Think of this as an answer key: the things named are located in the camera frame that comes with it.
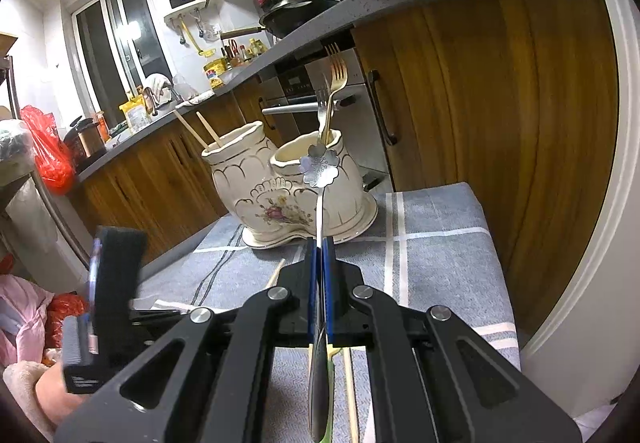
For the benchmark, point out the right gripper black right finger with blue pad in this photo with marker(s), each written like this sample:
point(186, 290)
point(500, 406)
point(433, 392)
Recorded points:
point(433, 378)

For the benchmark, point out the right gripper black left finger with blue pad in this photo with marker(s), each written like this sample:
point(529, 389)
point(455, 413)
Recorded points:
point(206, 379)

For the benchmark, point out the wooden chopstick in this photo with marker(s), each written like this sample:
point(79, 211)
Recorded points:
point(191, 130)
point(351, 396)
point(209, 128)

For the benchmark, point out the silver flower spoon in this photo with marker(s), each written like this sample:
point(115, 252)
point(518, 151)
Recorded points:
point(319, 169)

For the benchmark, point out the silver fork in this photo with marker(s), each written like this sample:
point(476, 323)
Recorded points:
point(322, 113)

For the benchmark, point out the person's left hand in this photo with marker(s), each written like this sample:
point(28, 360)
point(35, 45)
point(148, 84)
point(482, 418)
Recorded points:
point(54, 400)

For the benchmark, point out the pink plastic bag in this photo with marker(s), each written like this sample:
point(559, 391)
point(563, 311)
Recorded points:
point(23, 320)

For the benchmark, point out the wooden lower cabinets left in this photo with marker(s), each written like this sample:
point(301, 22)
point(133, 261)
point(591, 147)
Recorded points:
point(159, 184)

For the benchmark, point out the red plastic bag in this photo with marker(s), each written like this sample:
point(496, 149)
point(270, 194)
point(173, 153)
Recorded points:
point(52, 157)

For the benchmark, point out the cream ceramic utensil holder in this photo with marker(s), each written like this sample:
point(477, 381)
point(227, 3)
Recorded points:
point(262, 187)

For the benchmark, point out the steel rice cooker pot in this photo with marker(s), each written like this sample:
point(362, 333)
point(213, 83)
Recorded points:
point(84, 142)

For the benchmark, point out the yellow snack bag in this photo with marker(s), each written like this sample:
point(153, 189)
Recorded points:
point(137, 117)

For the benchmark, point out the wooden cabinet door right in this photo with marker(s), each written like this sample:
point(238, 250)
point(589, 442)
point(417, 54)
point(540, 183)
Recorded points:
point(518, 99)

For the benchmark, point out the yellow seasoning container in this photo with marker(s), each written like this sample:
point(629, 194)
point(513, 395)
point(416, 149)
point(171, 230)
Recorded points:
point(213, 71)

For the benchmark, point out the sliding glass window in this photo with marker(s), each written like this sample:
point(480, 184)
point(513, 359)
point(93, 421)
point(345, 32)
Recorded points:
point(118, 49)

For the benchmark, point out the gold fork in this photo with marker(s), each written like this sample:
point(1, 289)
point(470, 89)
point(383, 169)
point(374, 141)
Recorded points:
point(339, 77)

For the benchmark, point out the yellow green handled spoon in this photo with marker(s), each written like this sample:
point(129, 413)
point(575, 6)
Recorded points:
point(327, 436)

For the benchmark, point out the black wok wooden handle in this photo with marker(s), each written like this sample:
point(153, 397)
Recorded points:
point(283, 18)

